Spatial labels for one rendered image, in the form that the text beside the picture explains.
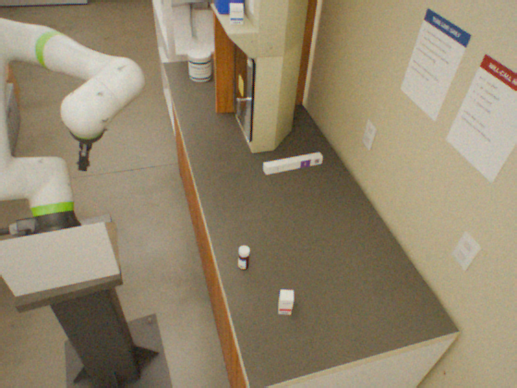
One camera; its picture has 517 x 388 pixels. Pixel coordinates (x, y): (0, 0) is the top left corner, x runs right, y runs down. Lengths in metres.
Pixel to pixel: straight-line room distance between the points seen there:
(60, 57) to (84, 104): 0.28
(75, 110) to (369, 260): 1.08
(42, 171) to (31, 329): 1.35
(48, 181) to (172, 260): 1.38
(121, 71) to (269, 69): 0.77
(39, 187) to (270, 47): 0.96
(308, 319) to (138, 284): 1.46
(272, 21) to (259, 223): 0.76
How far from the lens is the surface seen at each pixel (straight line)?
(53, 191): 1.44
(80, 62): 1.22
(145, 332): 2.41
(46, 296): 1.51
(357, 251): 1.56
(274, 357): 1.29
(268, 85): 1.74
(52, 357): 2.50
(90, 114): 1.05
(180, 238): 2.78
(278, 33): 1.65
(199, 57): 2.41
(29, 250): 1.37
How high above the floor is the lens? 2.11
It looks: 44 degrees down
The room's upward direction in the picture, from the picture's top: 4 degrees clockwise
